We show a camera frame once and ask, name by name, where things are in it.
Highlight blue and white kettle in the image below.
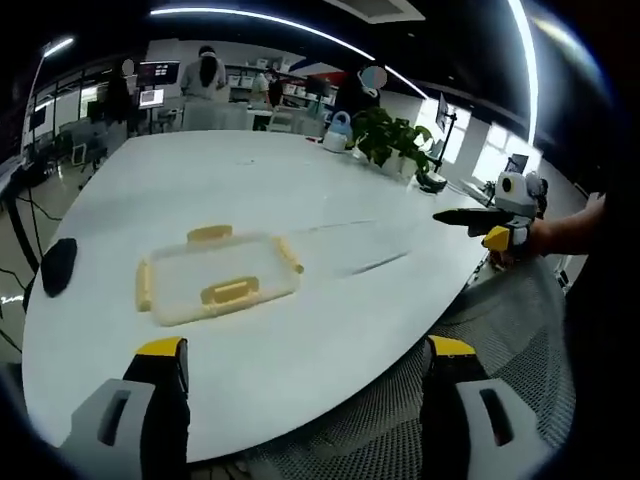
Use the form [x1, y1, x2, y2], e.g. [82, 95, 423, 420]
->
[322, 110, 354, 152]

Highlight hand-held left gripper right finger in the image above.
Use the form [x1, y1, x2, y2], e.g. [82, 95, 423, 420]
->
[421, 334, 547, 480]

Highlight long ceiling light strip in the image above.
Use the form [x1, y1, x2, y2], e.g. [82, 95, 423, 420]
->
[149, 6, 430, 100]

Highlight black monitor stand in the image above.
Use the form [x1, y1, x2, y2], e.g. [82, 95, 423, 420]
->
[433, 92, 460, 175]

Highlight black cloth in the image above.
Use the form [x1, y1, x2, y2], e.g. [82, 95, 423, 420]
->
[41, 237, 79, 299]

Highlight white and black device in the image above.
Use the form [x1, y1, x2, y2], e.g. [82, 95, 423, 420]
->
[416, 171, 450, 194]

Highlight shelf with white boxes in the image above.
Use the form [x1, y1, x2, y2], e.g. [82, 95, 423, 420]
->
[224, 58, 347, 109]

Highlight dark wall monitor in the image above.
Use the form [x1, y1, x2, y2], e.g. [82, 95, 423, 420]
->
[138, 60, 181, 87]

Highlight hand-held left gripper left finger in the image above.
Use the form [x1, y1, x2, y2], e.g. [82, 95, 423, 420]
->
[59, 337, 192, 480]

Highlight grey mesh office chair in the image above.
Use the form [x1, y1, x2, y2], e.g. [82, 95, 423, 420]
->
[239, 257, 577, 480]

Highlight person's dark clothing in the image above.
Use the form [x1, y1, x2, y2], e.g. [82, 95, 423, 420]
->
[563, 192, 640, 454]

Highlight black floor cables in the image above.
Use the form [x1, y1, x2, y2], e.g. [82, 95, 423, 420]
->
[0, 162, 54, 354]

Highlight green potted plant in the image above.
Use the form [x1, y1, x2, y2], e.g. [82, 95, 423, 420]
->
[351, 106, 434, 179]

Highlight curved ceiling light strip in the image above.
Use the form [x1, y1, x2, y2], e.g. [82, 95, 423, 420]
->
[506, 0, 540, 147]

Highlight clear lid with yellow clips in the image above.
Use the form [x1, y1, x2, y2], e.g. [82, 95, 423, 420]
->
[134, 224, 305, 329]

